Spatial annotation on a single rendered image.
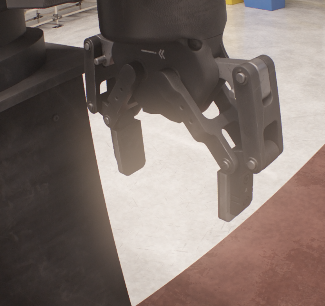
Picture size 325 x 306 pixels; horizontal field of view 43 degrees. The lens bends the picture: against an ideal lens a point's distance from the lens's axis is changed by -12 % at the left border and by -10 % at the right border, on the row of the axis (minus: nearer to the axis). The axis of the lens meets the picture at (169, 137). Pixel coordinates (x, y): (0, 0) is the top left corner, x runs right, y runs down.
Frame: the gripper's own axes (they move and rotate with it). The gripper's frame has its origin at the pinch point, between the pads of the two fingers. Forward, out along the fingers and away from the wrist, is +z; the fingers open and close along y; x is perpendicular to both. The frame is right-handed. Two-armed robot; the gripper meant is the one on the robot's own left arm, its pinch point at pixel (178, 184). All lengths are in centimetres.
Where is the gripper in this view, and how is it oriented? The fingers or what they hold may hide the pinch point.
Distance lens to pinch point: 30.8
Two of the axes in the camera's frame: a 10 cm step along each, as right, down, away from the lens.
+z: 0.9, 8.8, 4.7
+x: -6.8, 3.9, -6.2
